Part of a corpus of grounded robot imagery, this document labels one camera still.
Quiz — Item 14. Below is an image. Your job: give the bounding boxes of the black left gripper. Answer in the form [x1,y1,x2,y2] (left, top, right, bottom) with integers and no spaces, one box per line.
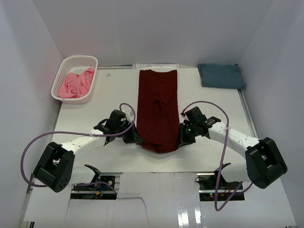
[115,121,143,143]

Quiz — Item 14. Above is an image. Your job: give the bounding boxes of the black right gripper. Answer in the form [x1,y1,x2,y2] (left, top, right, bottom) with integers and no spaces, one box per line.
[176,123,199,147]

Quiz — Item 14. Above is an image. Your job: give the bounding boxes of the dark red t shirt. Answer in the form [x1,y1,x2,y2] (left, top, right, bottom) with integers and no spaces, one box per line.
[136,70,180,153]

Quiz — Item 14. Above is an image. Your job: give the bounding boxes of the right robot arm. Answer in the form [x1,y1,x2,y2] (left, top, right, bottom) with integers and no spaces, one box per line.
[177,106,288,190]

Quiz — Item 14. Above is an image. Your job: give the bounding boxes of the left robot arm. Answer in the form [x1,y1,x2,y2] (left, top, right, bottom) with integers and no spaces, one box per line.
[34,110,143,192]

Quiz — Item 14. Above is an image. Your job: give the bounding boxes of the white paper sheet front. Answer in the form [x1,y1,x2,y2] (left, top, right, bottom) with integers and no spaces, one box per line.
[24,172,296,228]

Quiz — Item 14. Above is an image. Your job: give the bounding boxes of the folded teal t shirt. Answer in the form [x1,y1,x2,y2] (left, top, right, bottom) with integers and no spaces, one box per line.
[197,64,245,89]

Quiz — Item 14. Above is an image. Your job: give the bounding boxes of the pink t shirt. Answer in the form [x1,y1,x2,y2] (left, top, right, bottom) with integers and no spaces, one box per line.
[57,67,95,99]

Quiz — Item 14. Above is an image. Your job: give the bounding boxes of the white plastic basket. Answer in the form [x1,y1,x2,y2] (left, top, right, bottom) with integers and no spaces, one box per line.
[51,56,98,105]

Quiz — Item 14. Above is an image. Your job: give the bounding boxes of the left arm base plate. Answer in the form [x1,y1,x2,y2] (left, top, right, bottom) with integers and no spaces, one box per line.
[70,174,120,200]

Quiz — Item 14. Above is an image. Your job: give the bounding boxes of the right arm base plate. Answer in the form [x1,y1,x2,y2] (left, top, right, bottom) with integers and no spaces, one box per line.
[195,174,245,202]

